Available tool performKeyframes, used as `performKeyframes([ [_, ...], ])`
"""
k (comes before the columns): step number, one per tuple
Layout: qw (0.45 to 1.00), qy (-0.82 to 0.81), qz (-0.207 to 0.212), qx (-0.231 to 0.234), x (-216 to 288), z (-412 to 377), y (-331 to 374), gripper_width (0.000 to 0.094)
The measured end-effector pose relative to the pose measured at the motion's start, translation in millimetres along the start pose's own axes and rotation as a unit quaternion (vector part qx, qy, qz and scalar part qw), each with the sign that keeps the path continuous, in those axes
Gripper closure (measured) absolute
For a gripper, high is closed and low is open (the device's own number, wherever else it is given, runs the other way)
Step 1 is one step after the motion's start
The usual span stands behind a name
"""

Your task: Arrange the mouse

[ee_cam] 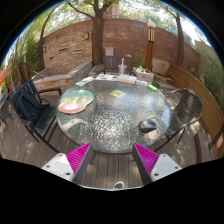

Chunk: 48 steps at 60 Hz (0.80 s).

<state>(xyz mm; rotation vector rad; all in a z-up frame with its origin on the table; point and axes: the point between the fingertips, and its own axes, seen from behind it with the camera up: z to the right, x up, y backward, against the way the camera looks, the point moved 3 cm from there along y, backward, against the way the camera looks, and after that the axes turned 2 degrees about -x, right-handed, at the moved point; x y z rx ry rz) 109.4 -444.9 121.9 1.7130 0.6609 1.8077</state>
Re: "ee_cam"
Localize black backpack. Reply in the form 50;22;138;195
14;89;46;126

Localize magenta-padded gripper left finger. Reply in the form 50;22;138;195
41;142;94;185

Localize colourful printed paper sheet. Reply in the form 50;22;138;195
95;73;120;82

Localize clear plastic cup with straw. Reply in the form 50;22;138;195
117;58;128;76

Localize large white book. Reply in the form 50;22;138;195
118;74;138;85

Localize green mouse pad, pink rest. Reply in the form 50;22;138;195
57;89;95;115

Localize curved wooden bench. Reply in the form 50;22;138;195
166;63;224;141

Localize white license plate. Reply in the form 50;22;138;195
75;76;94;87

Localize wooden garden lamp post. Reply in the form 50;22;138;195
144;21;157;71

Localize black metal patio chair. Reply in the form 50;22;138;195
10;78;63;153

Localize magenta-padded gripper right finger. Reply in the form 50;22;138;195
131;143;183;186

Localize small white book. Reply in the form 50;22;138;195
135;79;149;87

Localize white planter box with plants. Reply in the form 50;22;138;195
132;65;155;84

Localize beige stone step block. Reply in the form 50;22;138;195
88;63;106;77

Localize grey and black computer mouse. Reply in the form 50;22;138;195
138;118;158;134

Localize dark wicker chair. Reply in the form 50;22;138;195
154;87;204;153

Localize yellow card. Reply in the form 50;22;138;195
109;88;127;99

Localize thick tree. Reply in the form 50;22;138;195
66;0;114;66

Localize beige boulder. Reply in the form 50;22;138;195
152;58;171;77

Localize dark wooden slatted chair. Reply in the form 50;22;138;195
103;55;134;75

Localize grey wall box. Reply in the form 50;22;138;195
105;46;115;57

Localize stone raised bed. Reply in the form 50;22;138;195
31;59;94;96

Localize slender tree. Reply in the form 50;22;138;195
166;6;186;68

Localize green highlighter pen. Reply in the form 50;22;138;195
146;84;159;93

